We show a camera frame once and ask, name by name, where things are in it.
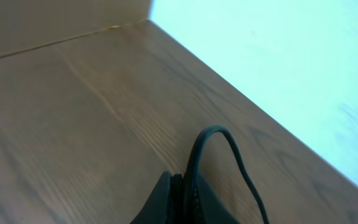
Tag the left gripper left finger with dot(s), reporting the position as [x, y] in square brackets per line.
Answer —
[164, 204]

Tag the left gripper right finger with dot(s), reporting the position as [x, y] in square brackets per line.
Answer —
[206, 206]

